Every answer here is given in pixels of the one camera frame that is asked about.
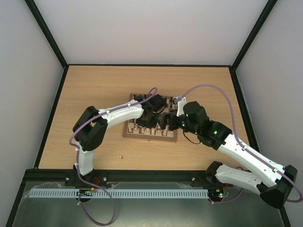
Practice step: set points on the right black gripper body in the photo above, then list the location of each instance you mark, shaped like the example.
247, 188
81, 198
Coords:
167, 120

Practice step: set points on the light wooden king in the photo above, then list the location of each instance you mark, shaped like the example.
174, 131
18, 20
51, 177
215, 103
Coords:
153, 131

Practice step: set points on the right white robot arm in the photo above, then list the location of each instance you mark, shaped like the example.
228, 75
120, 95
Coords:
273, 182

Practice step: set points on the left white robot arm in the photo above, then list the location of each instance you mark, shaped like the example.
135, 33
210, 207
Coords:
90, 129

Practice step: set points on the wooden chess board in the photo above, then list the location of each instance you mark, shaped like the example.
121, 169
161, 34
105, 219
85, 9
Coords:
146, 136

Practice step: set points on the white slotted cable duct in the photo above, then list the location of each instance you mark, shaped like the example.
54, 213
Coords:
121, 193

